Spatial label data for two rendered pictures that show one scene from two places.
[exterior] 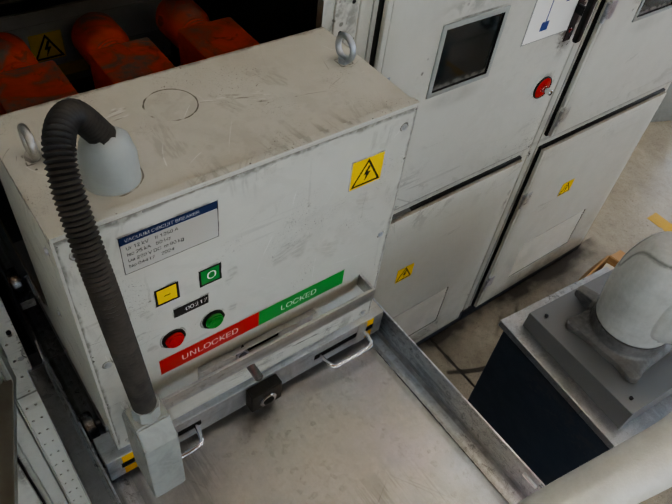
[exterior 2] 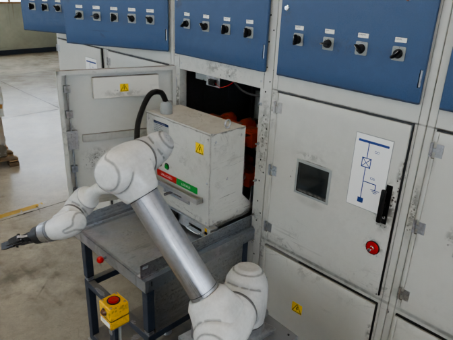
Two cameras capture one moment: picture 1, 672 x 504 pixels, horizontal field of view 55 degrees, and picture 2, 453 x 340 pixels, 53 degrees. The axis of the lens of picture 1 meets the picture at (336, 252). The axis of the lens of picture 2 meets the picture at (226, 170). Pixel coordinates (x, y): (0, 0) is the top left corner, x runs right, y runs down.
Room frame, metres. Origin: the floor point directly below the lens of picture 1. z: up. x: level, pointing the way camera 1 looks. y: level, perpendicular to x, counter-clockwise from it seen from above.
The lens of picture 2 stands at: (0.72, -1.98, 2.02)
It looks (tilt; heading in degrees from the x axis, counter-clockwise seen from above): 23 degrees down; 88
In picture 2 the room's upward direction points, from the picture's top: 2 degrees clockwise
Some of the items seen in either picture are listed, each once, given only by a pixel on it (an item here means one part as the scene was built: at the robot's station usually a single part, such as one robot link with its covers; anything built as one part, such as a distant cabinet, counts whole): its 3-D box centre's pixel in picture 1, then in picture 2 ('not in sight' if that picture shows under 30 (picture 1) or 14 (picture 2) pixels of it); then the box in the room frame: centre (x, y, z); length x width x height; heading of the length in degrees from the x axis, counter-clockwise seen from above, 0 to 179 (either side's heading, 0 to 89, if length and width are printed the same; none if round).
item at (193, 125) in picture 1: (176, 186); (214, 156); (0.75, 0.27, 1.15); 0.51 x 0.50 x 0.48; 43
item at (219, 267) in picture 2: not in sight; (166, 290); (0.51, 0.05, 0.46); 0.64 x 0.58 x 0.66; 43
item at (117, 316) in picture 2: not in sight; (114, 311); (0.38, -0.59, 0.85); 0.08 x 0.08 x 0.10; 43
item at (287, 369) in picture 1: (252, 377); (178, 213); (0.58, 0.11, 0.90); 0.54 x 0.05 x 0.06; 133
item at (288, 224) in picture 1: (260, 294); (175, 169); (0.56, 0.10, 1.15); 0.48 x 0.01 x 0.48; 133
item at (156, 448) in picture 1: (153, 441); not in sight; (0.37, 0.20, 1.04); 0.08 x 0.05 x 0.17; 43
